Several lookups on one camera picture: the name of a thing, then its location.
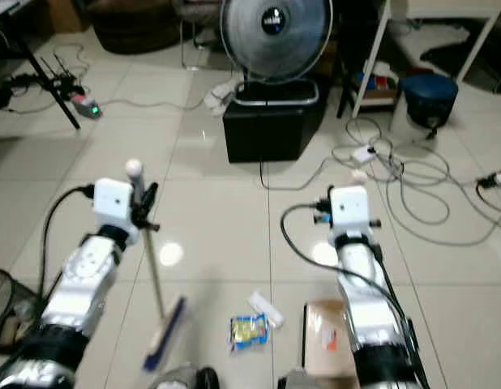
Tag white rack frame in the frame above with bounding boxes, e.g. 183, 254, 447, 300
351, 0, 501, 119

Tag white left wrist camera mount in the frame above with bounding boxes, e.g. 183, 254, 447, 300
92, 176, 138, 242

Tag black box stool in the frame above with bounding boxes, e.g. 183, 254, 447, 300
222, 79, 326, 165

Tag grey left robot foot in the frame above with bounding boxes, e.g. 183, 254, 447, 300
152, 365, 221, 389

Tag grey robot foot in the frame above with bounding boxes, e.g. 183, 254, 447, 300
276, 370, 311, 389
152, 365, 221, 389

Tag grey right robot foot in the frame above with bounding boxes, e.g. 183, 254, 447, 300
276, 370, 311, 389

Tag white paper wrapper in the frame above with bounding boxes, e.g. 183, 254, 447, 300
246, 289, 285, 329

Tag black plug with white socket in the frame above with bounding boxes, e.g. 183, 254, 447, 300
476, 169, 501, 190

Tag grey floor cable loops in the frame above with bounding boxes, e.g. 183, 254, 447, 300
257, 115, 501, 248

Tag white power strip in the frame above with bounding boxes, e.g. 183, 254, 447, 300
351, 144, 378, 164

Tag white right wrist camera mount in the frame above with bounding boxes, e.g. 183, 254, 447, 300
329, 186, 370, 242

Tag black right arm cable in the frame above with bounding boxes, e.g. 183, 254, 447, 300
281, 203, 422, 361

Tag round grey standing fan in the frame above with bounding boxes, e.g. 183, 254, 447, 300
219, 0, 335, 85

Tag yellow blue snack packet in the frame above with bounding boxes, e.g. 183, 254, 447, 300
229, 314, 270, 353

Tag black wire mesh bin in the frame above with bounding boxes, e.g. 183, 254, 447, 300
0, 268, 42, 354

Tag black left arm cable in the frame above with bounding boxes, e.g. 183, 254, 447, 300
41, 186, 96, 280

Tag beige plastic dustpan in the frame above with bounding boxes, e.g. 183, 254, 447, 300
301, 299, 355, 379

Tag dark blue round stool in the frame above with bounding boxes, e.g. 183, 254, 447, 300
400, 72, 460, 133

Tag brown wicker basket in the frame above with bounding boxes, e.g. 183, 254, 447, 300
87, 0, 180, 56

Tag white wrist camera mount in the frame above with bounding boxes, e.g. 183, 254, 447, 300
92, 176, 138, 242
329, 186, 370, 242

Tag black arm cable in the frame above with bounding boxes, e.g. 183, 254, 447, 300
41, 186, 96, 280
281, 203, 422, 361

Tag white crumpled cloth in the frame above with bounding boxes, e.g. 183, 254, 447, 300
203, 78, 242, 116

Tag white table top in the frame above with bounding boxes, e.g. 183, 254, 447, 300
0, 0, 26, 20

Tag power strip with green light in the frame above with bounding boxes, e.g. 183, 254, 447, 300
70, 94, 102, 120

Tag black table leg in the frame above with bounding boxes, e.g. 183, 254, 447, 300
3, 11, 82, 131

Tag blue broom with metal handle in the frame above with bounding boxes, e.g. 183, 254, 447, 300
126, 159, 190, 374

